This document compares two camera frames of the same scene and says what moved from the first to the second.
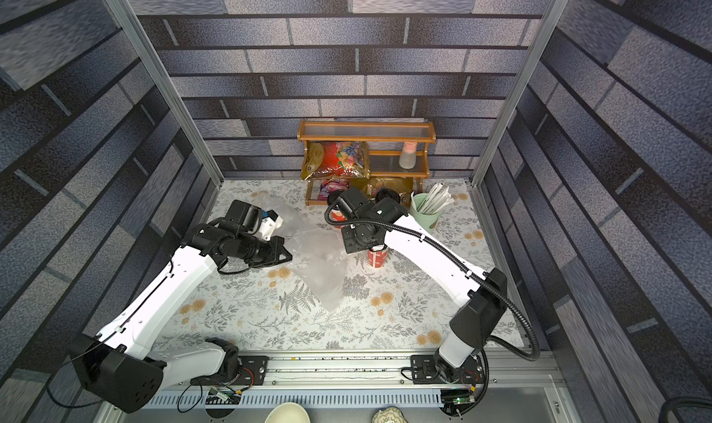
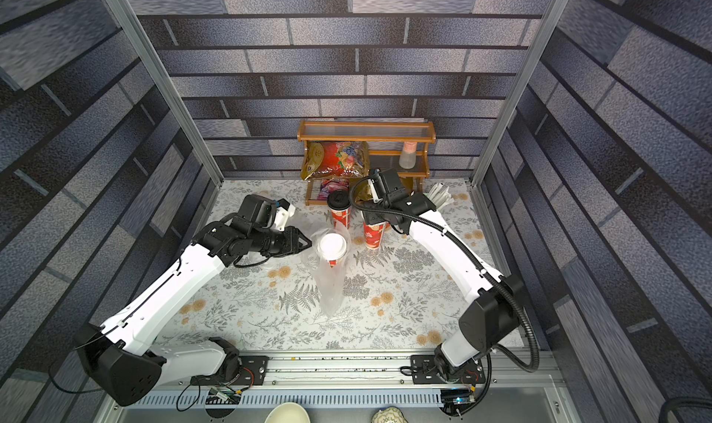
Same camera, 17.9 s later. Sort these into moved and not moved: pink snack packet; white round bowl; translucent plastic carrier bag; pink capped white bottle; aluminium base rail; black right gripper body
Moved: black right gripper body; translucent plastic carrier bag
Not moved: white round bowl; pink snack packet; aluminium base rail; pink capped white bottle
